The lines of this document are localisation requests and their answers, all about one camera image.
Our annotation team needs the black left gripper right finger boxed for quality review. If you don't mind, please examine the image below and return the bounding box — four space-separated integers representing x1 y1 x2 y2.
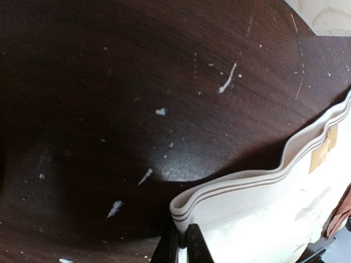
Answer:
186 224 213 263

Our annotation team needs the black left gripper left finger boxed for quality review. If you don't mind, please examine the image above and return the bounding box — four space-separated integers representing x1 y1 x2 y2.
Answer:
153 224 179 263

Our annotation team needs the beige underwear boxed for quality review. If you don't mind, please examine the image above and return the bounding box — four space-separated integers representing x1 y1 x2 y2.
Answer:
169 96 350 262

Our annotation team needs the orange underwear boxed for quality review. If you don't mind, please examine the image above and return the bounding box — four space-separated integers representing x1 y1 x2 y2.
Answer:
325 185 350 239

